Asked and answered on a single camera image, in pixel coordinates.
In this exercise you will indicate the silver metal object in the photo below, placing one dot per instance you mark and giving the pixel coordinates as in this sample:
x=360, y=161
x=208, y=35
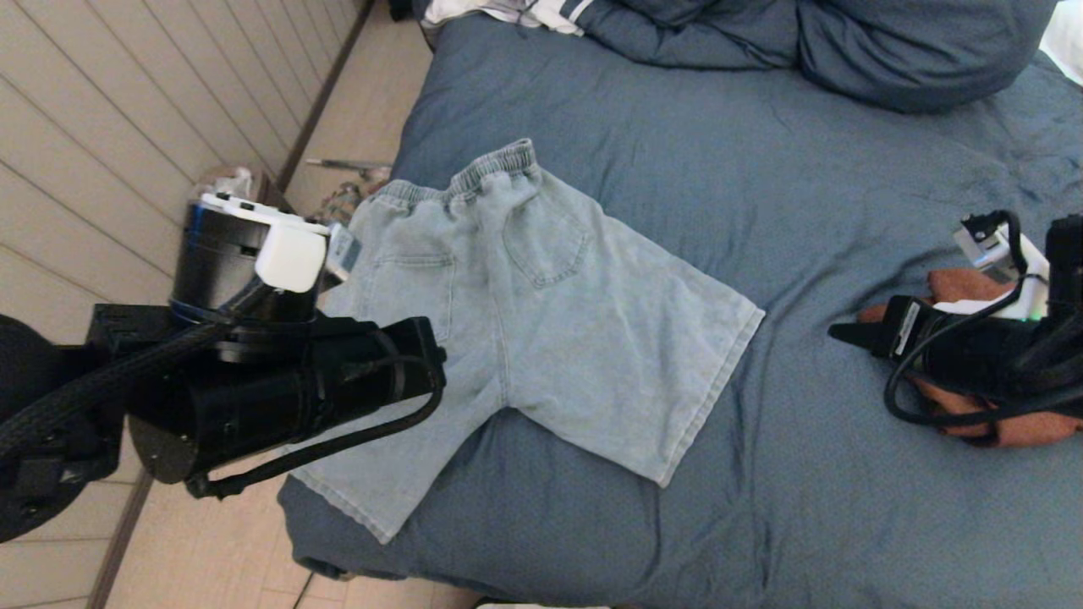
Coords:
x=338, y=162

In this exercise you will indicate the blue bed cover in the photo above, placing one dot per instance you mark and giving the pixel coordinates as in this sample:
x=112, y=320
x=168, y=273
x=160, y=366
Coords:
x=761, y=169

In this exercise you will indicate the multicoloured cloth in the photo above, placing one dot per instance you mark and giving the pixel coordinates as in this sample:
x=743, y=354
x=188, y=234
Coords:
x=338, y=203

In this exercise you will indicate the blue pillow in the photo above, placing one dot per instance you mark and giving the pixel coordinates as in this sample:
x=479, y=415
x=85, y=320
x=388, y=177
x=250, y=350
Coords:
x=918, y=49

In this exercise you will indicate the crumpled blue blanket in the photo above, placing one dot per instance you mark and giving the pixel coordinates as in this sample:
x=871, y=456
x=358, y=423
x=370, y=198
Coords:
x=694, y=35

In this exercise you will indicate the light blue denim shorts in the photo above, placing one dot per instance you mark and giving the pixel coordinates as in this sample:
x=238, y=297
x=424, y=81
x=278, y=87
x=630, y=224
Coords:
x=575, y=338

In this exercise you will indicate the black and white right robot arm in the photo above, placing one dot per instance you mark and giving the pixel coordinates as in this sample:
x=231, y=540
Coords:
x=1066, y=288

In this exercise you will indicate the rust brown shorts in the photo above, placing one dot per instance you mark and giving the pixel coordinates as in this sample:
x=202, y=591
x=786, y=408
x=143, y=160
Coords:
x=1015, y=431

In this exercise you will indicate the clear plastic bin liner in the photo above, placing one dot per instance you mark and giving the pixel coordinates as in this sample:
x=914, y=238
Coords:
x=228, y=179

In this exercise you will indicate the white striped garment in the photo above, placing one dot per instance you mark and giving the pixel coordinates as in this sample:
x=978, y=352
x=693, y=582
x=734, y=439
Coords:
x=508, y=10

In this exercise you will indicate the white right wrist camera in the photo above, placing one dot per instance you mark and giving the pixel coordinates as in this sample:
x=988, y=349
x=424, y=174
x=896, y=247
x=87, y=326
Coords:
x=1015, y=271

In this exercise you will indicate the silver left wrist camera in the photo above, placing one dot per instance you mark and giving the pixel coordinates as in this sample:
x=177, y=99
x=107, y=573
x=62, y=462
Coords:
x=343, y=252

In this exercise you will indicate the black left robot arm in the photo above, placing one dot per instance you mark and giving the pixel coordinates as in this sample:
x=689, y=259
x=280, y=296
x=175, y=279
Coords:
x=220, y=262

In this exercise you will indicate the brown metal trash bin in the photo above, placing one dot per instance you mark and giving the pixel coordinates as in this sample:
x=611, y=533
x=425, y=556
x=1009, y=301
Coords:
x=269, y=188

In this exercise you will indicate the small black object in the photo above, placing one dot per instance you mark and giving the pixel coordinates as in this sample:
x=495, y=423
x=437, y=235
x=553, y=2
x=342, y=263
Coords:
x=400, y=8

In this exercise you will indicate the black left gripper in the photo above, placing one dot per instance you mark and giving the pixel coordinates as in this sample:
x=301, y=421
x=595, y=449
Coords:
x=271, y=397

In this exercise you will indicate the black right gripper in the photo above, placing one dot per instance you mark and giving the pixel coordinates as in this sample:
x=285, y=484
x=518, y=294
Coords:
x=973, y=347

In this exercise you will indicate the white pillow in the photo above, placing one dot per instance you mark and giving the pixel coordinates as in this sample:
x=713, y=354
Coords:
x=1066, y=42

